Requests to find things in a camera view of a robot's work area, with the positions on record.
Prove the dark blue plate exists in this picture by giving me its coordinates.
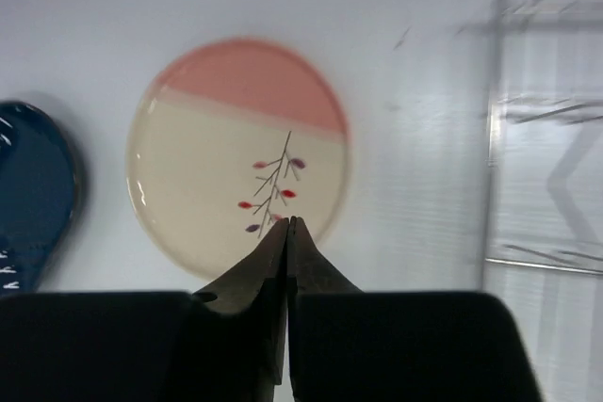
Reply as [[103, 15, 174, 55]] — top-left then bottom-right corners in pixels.
[[1, 100, 82, 297]]

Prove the pink and cream plate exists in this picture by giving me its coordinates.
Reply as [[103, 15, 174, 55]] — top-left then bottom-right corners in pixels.
[[126, 37, 350, 279]]

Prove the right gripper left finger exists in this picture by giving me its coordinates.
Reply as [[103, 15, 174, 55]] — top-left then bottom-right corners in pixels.
[[195, 220, 288, 401]]

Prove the wire dish rack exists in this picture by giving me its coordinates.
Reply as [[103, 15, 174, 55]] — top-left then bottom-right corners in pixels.
[[464, 0, 602, 277]]

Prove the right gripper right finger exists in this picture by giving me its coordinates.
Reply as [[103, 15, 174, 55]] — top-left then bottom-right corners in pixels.
[[287, 218, 542, 401]]

